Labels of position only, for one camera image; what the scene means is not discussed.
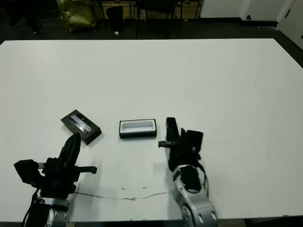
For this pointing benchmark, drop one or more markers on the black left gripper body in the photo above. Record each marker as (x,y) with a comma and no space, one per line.
(59,182)

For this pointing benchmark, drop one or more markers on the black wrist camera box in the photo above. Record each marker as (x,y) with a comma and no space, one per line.
(195,139)
(26,171)

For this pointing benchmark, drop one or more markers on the black slim camera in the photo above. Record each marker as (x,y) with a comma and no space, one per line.
(171,123)

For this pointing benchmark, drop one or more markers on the white door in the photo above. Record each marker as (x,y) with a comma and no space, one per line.
(293,23)

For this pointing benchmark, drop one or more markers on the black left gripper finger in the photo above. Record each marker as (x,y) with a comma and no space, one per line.
(75,153)
(67,154)

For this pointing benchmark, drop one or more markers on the black box lid with picture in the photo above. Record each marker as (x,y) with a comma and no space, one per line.
(79,125)

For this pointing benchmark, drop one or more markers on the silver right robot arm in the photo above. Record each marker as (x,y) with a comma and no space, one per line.
(194,208)

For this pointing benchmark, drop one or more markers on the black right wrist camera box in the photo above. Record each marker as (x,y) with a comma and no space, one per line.
(195,139)

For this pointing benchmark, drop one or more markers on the black box with white liner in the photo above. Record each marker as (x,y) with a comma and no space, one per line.
(137,126)

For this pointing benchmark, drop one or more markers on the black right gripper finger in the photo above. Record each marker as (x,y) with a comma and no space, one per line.
(169,137)
(184,136)

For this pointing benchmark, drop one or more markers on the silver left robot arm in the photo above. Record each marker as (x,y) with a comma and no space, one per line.
(56,212)

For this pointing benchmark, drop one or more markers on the person in dark clothes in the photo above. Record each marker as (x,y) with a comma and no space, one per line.
(33,19)

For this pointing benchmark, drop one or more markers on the yellow-green bag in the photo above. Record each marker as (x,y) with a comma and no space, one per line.
(75,16)

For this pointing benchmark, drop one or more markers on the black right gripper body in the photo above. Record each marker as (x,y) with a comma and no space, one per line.
(182,156)

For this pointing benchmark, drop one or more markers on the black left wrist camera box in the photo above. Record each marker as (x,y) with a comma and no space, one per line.
(26,171)

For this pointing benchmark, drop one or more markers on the black waste bin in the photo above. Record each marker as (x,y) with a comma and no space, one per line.
(116,19)

